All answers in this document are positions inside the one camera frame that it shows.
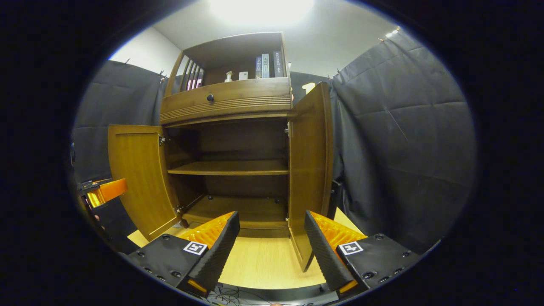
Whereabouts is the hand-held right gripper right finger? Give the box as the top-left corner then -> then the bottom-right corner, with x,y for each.
304,210 -> 423,298

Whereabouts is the wooden cabinet door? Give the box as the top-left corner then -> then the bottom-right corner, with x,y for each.
108,125 -> 182,242
288,82 -> 335,272

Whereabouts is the wooden inner cabinet shelf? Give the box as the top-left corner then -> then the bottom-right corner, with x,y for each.
168,159 -> 289,176

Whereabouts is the large ceiling light panel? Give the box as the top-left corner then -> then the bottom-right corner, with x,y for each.
208,0 -> 315,26

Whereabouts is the black door handle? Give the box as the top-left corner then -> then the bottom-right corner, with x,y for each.
328,179 -> 343,221

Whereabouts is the wooden double-door shoe cabinet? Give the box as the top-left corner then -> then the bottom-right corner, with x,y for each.
108,32 -> 336,272

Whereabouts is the tangle of black cables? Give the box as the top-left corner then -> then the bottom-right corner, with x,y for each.
206,284 -> 277,306

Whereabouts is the black backdrop cloth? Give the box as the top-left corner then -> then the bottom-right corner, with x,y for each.
72,30 -> 476,255

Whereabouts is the wooden cabinet drawer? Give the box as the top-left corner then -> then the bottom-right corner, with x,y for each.
159,77 -> 294,126

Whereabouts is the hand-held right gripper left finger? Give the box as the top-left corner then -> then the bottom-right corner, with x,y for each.
127,211 -> 241,297

